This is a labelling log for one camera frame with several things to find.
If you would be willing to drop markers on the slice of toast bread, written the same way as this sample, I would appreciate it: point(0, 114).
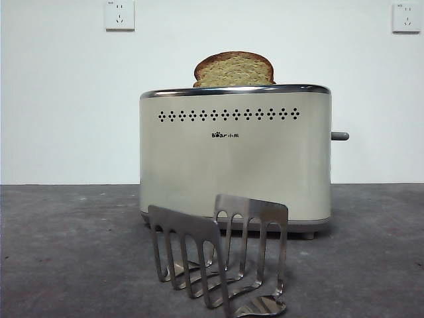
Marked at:
point(233, 71)

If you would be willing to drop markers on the cream and steel toaster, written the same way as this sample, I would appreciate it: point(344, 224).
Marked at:
point(198, 172)

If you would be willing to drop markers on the stainless steel toast rack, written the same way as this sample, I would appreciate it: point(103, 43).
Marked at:
point(185, 223)

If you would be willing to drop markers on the white wall socket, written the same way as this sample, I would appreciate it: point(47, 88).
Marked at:
point(404, 18)
point(120, 16)

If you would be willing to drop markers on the grey toaster lever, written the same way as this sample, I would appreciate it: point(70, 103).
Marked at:
point(341, 136)

